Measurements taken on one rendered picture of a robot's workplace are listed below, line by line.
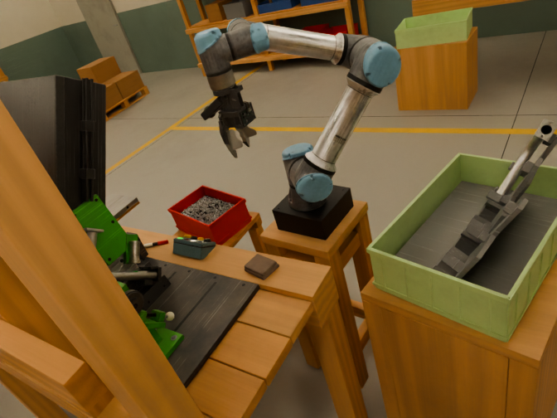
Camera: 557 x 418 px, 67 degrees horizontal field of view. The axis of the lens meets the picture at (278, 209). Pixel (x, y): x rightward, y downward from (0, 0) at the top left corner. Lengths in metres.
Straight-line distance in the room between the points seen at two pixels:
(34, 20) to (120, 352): 10.98
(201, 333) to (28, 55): 10.36
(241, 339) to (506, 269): 0.80
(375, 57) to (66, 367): 1.06
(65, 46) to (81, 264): 11.18
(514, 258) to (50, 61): 10.95
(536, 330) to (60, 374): 1.13
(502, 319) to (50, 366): 1.03
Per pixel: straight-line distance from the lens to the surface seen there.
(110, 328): 0.77
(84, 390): 0.91
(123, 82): 7.90
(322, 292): 1.36
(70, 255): 0.69
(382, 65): 1.31
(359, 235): 1.75
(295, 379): 2.25
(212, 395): 1.22
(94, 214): 1.48
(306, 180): 1.36
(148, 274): 1.52
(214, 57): 1.21
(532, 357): 1.29
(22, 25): 11.44
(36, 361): 0.97
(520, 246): 1.49
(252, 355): 1.25
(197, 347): 1.31
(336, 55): 1.42
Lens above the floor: 1.82
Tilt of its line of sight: 32 degrees down
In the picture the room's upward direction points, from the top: 17 degrees counter-clockwise
